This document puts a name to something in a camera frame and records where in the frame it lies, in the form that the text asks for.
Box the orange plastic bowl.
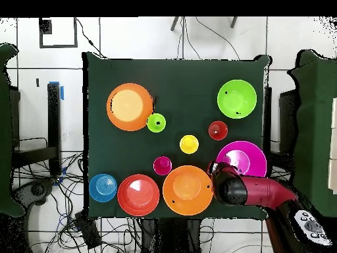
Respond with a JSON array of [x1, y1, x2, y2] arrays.
[[162, 165, 214, 216], [106, 82, 154, 132]]

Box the green cloth covered table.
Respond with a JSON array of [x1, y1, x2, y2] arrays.
[[0, 43, 26, 217]]

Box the pink plastic bowl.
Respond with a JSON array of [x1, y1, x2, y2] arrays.
[[215, 140, 267, 178]]

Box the tangled floor cable bundle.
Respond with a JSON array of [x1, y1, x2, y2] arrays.
[[13, 151, 143, 253]]

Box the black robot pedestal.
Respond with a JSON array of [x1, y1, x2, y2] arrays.
[[140, 218, 202, 253]]

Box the green table with white boxes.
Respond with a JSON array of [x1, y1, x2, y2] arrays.
[[288, 49, 337, 222]]

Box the red plastic bowl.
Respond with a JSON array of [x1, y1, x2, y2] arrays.
[[117, 173, 161, 217]]

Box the blue plastic bowl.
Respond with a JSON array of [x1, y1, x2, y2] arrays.
[[88, 173, 118, 203]]

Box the red plastic cup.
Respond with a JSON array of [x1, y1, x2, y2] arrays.
[[208, 120, 229, 141]]

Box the black office chair base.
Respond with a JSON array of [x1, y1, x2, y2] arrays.
[[11, 179, 56, 211]]

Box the green plastic bowl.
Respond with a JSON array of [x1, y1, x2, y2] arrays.
[[217, 79, 257, 119]]

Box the crimson plastic cup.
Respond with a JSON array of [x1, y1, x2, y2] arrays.
[[153, 155, 173, 177]]

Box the yellow plastic cup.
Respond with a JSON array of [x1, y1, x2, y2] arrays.
[[179, 134, 200, 155]]

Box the white boxes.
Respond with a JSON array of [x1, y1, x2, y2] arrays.
[[327, 97, 337, 196]]

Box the dark green tablecloth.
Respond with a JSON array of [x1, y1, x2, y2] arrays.
[[82, 51, 272, 221]]

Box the green plastic cup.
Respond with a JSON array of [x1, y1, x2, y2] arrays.
[[146, 112, 167, 133]]

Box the black floor cable with plug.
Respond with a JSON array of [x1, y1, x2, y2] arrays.
[[75, 17, 106, 59]]

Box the black power strip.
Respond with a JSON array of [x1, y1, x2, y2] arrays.
[[74, 211, 102, 250]]

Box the black bench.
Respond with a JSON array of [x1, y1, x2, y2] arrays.
[[11, 82, 62, 176]]

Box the black square floor frame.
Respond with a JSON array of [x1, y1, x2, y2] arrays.
[[38, 17, 78, 49]]

